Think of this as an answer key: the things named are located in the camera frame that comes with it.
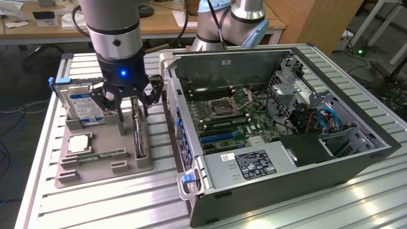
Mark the white paper stack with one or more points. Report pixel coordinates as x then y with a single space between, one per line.
191 20

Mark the white table frame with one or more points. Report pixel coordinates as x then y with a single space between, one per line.
381 23

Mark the graphics card with fan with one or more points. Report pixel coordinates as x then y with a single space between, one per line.
139 138

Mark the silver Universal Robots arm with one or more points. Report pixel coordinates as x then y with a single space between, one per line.
114 23

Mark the white paper slip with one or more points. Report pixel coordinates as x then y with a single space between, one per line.
16 24

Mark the grey cup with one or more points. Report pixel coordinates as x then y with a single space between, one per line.
47 3

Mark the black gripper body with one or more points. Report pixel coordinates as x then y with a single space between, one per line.
122 71

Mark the hard disk in blue caddy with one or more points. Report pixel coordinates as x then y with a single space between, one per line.
79 107

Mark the grey metal disk bay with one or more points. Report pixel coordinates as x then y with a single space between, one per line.
286 90

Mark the metal socket cover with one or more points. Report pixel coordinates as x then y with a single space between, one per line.
243 97

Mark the blue expansion slot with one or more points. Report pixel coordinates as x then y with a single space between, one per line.
219 138

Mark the green motherboard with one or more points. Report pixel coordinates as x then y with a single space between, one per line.
254 124

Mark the white round holder box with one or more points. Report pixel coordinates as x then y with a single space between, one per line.
69 22

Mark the clear plastic bag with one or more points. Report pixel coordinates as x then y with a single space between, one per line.
11 8

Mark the white box with black lid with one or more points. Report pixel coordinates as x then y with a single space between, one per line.
46 21

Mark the grey power supply unit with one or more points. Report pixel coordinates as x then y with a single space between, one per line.
219 171

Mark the wooden desk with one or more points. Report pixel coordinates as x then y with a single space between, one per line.
159 26

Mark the black office chair base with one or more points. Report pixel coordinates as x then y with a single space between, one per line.
42 51

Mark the installed RAM stick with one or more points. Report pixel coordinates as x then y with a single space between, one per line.
226 122

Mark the grey parts rack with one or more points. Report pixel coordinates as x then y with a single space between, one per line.
105 143

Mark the CPU socket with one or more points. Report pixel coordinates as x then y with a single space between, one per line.
219 108

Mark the long black expansion slot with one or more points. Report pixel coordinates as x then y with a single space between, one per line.
217 132

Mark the wooden cabinet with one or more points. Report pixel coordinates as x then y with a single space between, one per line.
318 23

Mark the open black PC case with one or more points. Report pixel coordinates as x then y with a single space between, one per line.
286 190

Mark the green RAM stick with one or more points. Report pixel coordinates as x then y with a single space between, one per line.
95 156

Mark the silver CPU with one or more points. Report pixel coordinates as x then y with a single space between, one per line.
79 144

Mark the grey metal drive cage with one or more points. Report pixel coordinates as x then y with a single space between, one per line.
346 143

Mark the brown cardboard box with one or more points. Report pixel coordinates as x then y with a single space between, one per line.
191 4

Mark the white unit with green light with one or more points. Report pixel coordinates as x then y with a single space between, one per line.
345 43

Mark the black RAM slot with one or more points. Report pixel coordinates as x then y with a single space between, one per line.
211 96
210 89

